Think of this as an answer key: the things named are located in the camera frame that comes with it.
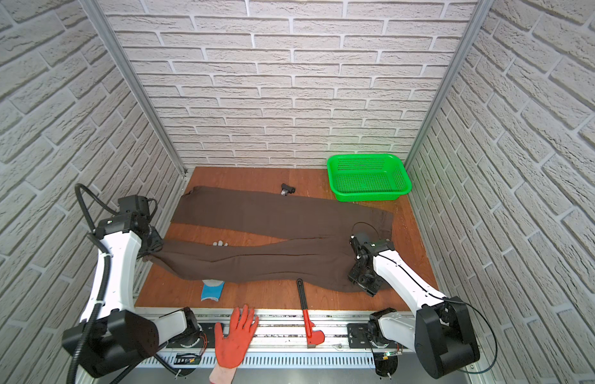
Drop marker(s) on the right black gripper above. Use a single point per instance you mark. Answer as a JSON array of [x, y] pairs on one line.
[[370, 290]]

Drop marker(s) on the brown trousers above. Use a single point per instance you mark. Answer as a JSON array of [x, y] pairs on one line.
[[313, 238]]

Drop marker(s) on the red work glove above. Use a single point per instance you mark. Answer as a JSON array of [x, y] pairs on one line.
[[230, 349]]

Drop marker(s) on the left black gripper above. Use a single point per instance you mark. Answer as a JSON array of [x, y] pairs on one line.
[[152, 245]]

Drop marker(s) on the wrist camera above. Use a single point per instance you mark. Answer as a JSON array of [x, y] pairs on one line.
[[361, 245], [134, 203]]

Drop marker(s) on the aluminium mounting rail frame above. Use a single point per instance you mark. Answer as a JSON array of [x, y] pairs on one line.
[[280, 342]]

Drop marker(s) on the grey blue work glove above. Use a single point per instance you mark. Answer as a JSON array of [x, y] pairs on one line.
[[212, 290]]

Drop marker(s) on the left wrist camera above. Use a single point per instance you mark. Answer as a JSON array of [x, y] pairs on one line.
[[134, 203]]

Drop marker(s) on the green plastic basket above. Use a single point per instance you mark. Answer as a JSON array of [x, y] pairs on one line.
[[367, 178]]

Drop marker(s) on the small black clamp part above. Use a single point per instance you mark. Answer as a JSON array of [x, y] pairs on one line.
[[287, 190]]

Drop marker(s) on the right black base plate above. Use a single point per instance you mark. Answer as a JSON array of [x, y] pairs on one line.
[[366, 335]]

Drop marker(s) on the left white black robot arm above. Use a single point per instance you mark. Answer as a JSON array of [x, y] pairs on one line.
[[110, 335]]

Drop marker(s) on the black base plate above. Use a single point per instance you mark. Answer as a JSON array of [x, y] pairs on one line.
[[366, 335], [204, 338]]

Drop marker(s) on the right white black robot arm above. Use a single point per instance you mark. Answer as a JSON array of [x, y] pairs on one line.
[[440, 331]]

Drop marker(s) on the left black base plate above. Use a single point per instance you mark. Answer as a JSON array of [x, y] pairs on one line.
[[204, 338]]

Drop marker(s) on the red black pipe wrench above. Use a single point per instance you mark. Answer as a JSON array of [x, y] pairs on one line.
[[313, 338]]

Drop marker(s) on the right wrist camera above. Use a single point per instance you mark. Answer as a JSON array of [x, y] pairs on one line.
[[361, 245]]

